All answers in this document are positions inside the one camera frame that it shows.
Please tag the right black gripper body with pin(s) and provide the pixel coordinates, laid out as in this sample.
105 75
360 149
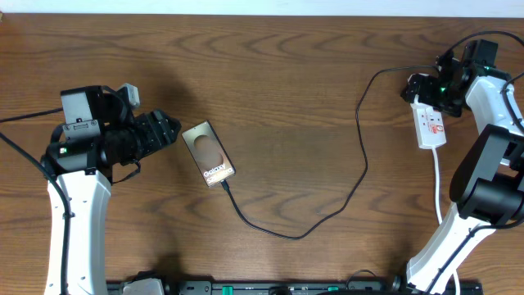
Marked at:
436 94

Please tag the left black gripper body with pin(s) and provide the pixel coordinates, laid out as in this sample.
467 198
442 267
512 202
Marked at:
127 142

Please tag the white power strip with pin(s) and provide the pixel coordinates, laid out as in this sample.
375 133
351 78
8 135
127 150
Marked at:
429 125

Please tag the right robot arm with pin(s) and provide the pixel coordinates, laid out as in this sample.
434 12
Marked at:
486 191

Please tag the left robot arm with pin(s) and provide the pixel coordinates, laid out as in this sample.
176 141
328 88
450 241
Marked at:
99 131

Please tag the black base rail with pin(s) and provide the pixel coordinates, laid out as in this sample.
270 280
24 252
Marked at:
200 287

